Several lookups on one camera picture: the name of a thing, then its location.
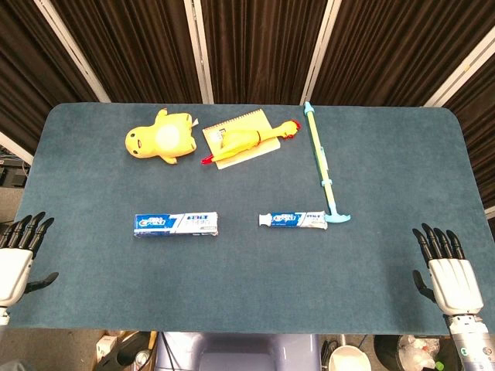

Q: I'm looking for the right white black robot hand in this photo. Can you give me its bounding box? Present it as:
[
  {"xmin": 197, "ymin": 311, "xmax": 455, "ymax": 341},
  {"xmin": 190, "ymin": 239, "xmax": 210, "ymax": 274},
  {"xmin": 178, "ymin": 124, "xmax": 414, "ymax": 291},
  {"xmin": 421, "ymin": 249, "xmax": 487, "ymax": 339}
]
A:
[{"xmin": 411, "ymin": 223, "xmax": 484, "ymax": 316}]

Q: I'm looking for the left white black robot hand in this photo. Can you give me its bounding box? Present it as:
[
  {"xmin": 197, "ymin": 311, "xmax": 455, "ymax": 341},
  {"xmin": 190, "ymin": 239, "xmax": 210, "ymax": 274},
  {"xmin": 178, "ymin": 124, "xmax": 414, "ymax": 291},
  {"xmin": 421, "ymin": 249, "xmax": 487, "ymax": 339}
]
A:
[{"xmin": 0, "ymin": 211, "xmax": 60, "ymax": 308}]

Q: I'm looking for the blue white toothpaste box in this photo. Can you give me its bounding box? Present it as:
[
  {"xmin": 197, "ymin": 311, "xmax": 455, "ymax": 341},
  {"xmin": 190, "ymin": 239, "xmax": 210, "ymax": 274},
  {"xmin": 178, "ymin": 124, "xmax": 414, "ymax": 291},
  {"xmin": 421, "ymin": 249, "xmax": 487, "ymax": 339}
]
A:
[{"xmin": 134, "ymin": 211, "xmax": 220, "ymax": 237}]

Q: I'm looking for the blue white toothpaste tube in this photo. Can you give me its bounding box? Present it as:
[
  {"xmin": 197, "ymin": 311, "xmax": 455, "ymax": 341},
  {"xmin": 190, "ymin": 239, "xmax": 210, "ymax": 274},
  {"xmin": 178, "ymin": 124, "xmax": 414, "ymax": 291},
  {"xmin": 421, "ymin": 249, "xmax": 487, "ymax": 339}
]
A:
[{"xmin": 258, "ymin": 210, "xmax": 329, "ymax": 230}]

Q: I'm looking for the black trash bin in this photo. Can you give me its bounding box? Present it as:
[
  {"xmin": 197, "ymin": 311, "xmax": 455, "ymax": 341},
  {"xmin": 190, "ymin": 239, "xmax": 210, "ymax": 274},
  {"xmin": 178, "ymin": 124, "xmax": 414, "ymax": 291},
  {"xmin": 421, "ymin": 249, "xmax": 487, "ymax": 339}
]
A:
[{"xmin": 373, "ymin": 334, "xmax": 463, "ymax": 371}]

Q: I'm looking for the small white carton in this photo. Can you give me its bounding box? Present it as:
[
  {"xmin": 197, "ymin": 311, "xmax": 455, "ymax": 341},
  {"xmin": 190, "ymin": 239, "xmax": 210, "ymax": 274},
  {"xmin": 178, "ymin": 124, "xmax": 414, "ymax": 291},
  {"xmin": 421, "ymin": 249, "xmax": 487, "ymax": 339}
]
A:
[{"xmin": 95, "ymin": 335, "xmax": 118, "ymax": 359}]

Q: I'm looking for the white round bowl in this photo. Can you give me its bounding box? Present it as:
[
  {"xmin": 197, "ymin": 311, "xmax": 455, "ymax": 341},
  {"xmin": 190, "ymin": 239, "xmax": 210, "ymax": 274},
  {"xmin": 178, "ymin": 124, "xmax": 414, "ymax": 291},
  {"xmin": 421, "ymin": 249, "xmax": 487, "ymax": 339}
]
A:
[{"xmin": 328, "ymin": 345, "xmax": 372, "ymax": 371}]

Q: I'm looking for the black bag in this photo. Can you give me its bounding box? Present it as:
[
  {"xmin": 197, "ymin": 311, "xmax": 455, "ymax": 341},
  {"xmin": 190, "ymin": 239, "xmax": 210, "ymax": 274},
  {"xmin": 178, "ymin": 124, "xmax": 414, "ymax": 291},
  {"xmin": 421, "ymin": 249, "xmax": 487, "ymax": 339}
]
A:
[{"xmin": 96, "ymin": 332, "xmax": 155, "ymax": 371}]

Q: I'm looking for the dark brown pleated curtain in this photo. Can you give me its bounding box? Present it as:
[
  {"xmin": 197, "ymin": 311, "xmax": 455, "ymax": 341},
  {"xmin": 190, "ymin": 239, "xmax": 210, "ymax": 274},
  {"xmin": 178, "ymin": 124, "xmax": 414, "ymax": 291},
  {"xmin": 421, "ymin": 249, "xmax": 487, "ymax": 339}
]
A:
[
  {"xmin": 0, "ymin": 0, "xmax": 101, "ymax": 155},
  {"xmin": 442, "ymin": 63, "xmax": 495, "ymax": 209},
  {"xmin": 199, "ymin": 0, "xmax": 329, "ymax": 105},
  {"xmin": 48, "ymin": 0, "xmax": 204, "ymax": 104},
  {"xmin": 309, "ymin": 0, "xmax": 495, "ymax": 107}
]

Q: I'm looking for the green blue water pump toy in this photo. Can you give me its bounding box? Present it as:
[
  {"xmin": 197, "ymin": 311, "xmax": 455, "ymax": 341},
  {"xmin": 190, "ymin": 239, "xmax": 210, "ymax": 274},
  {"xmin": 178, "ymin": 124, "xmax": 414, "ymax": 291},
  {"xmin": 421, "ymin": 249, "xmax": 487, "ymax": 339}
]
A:
[{"xmin": 303, "ymin": 101, "xmax": 353, "ymax": 224}]

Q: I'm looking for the yellow plush duck toy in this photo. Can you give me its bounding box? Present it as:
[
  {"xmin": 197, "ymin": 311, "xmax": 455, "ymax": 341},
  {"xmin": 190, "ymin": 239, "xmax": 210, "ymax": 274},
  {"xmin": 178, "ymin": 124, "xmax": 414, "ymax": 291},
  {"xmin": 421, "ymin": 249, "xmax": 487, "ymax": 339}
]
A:
[{"xmin": 125, "ymin": 108, "xmax": 198, "ymax": 165}]

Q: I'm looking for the teal felt table mat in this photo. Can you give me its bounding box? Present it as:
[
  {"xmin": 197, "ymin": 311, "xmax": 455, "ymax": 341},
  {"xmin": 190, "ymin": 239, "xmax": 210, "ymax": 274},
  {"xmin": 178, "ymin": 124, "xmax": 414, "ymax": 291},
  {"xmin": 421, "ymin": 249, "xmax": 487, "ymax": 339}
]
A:
[{"xmin": 7, "ymin": 102, "xmax": 486, "ymax": 335}]

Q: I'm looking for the lavender robot torso base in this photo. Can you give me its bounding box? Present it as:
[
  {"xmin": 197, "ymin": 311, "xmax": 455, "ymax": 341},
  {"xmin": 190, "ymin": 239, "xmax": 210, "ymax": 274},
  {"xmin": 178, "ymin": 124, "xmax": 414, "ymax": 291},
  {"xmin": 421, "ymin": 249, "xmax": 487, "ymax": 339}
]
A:
[{"xmin": 154, "ymin": 331, "xmax": 322, "ymax": 371}]

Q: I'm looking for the yellow rubber chicken toy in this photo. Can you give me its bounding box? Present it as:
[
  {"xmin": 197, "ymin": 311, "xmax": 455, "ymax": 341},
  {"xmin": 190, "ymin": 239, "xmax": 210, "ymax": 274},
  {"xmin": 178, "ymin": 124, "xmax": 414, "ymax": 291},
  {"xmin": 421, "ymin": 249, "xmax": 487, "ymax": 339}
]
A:
[{"xmin": 200, "ymin": 119, "xmax": 302, "ymax": 166}]

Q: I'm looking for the yellow spiral notebook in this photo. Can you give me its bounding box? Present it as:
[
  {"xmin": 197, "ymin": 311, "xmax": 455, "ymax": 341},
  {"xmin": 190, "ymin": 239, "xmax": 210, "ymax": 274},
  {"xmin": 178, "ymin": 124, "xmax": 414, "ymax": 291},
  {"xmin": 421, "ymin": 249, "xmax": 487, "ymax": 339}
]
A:
[{"xmin": 202, "ymin": 109, "xmax": 282, "ymax": 170}]

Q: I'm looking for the white partition frame post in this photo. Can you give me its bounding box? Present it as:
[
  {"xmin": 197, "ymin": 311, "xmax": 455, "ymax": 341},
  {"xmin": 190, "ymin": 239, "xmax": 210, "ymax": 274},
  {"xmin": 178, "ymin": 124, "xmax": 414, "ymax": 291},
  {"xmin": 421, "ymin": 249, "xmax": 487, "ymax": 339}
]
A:
[
  {"xmin": 32, "ymin": 0, "xmax": 111, "ymax": 104},
  {"xmin": 423, "ymin": 26, "xmax": 495, "ymax": 108},
  {"xmin": 299, "ymin": 0, "xmax": 341, "ymax": 106},
  {"xmin": 0, "ymin": 131, "xmax": 34, "ymax": 165},
  {"xmin": 183, "ymin": 0, "xmax": 214, "ymax": 104}
]

